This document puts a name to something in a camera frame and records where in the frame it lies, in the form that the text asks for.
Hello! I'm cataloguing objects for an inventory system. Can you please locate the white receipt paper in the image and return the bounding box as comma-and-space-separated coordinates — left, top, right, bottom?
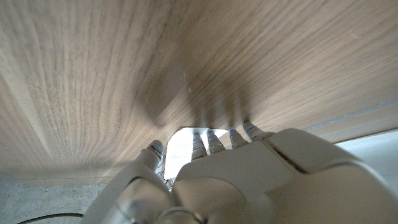
164, 126, 229, 180

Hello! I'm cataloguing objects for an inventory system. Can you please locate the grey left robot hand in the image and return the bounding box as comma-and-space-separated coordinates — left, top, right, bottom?
80, 121, 398, 224

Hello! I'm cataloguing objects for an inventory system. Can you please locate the white backdrop cloth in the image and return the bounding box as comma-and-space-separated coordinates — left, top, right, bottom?
335, 130, 398, 187

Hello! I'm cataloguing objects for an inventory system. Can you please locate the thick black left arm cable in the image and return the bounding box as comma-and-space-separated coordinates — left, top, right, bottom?
17, 212, 85, 224

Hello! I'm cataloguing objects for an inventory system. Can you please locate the grey tape outline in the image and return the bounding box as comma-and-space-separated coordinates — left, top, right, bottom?
304, 98, 398, 131

